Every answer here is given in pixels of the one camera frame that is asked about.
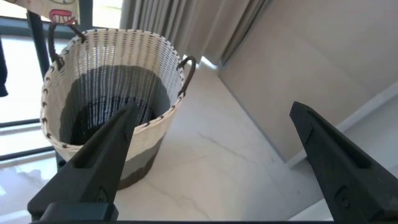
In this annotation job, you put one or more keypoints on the white laundry basket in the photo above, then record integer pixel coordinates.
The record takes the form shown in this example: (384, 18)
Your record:
(149, 62)

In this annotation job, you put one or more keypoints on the cream printed garment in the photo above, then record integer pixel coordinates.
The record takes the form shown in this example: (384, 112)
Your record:
(46, 7)

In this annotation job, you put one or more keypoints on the black garment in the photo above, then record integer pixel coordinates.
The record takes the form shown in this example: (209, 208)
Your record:
(2, 74)

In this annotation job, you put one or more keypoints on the window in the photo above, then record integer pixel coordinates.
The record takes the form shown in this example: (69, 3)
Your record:
(85, 12)

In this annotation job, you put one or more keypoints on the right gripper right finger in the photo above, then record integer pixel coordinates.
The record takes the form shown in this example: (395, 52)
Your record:
(348, 189)

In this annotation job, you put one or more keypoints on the beige curtain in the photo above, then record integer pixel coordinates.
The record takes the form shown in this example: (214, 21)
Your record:
(186, 21)

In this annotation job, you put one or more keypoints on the black clothes rack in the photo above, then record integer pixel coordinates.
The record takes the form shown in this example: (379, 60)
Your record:
(38, 46)

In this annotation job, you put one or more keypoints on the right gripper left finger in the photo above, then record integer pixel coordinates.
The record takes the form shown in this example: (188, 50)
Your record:
(96, 177)

